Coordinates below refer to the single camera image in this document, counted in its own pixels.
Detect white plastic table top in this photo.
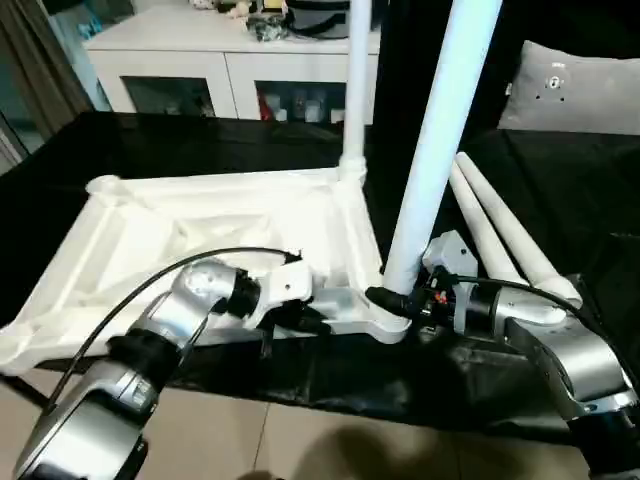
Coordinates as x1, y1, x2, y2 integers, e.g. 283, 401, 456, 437
0, 167, 414, 377

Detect white plastic table leg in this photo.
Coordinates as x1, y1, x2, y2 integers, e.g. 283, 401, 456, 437
382, 0, 505, 296
449, 162, 524, 286
339, 0, 375, 184
455, 152, 584, 307

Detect black mat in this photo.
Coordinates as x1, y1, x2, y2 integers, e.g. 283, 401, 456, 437
0, 110, 640, 446

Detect grey cushion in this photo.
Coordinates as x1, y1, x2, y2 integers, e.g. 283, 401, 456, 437
496, 39, 640, 136

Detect white cabinet with glass doors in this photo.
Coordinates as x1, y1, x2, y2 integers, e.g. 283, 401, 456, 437
82, 7, 382, 126

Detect grey helmet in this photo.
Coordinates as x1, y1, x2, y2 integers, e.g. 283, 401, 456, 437
288, 0, 351, 39

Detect small beige figurines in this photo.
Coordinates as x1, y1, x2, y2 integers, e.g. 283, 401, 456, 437
192, 0, 251, 19

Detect beige curtain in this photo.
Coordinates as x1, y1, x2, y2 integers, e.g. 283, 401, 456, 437
0, 0, 104, 176

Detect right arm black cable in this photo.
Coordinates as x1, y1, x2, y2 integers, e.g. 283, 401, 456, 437
444, 272, 640, 396

